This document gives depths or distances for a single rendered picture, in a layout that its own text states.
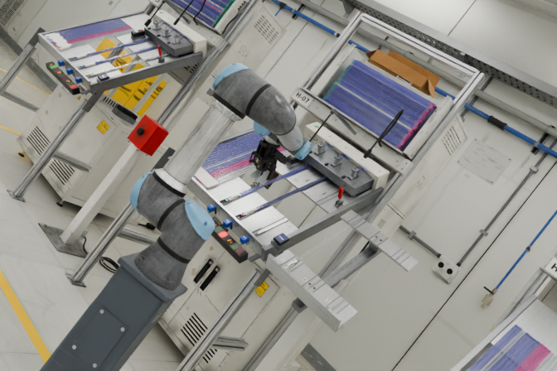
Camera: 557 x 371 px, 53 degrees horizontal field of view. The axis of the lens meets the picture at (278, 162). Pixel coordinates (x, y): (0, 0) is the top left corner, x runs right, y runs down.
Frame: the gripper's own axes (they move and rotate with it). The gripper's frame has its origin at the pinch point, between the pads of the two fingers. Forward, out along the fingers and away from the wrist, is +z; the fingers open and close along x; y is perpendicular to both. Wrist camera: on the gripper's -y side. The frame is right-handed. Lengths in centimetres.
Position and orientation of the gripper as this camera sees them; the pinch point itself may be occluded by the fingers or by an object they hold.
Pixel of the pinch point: (260, 183)
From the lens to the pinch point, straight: 226.0
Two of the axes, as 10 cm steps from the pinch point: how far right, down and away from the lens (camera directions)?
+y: -6.9, 0.9, -7.2
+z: -3.2, 8.5, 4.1
